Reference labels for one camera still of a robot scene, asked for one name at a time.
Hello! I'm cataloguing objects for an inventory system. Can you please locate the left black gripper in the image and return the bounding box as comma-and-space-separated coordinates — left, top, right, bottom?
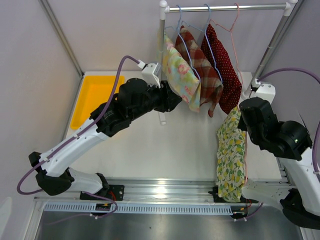
128, 78, 182, 122

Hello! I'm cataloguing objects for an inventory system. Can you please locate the pink wire hanger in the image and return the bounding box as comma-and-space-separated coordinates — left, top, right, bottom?
244, 131, 249, 186
209, 2, 244, 85

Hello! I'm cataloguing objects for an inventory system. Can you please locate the lemon print cloth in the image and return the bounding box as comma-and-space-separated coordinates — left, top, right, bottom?
216, 106, 246, 203

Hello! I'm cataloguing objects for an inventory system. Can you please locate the red polka dot skirt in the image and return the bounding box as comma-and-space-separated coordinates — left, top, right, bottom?
200, 25, 242, 114

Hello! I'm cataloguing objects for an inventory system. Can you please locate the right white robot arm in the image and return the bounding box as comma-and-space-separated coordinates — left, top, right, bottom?
212, 97, 320, 230

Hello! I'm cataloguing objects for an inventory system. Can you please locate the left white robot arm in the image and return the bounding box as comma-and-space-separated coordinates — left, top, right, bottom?
28, 78, 182, 200

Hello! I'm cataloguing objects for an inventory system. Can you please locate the pastel floral skirt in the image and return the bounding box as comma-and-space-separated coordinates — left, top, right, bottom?
162, 34, 201, 112

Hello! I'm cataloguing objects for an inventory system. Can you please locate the red plaid skirt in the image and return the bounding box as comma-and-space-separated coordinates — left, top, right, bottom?
175, 26, 224, 118

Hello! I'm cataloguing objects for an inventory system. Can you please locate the yellow plastic tray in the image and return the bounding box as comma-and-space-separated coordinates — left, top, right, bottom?
69, 75, 116, 130

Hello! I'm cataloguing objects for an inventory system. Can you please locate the metal clothes rack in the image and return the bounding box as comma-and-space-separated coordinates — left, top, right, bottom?
154, 0, 306, 125

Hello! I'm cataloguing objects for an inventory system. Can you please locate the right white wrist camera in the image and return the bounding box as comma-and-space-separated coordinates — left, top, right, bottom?
249, 82, 276, 104

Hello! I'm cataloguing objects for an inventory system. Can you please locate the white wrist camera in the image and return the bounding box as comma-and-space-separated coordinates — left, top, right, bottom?
137, 59, 161, 88
249, 82, 276, 104

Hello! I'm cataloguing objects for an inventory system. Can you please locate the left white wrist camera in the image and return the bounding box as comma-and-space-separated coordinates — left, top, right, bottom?
137, 59, 161, 88

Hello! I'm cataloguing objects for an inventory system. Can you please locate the blue wire hanger left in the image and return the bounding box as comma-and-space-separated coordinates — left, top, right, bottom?
164, 5, 201, 81

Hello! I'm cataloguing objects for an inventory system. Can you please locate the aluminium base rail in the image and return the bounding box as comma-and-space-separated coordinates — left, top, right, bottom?
34, 175, 296, 205

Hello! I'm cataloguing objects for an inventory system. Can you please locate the white slotted cable duct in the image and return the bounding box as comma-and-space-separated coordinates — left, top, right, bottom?
43, 202, 240, 216

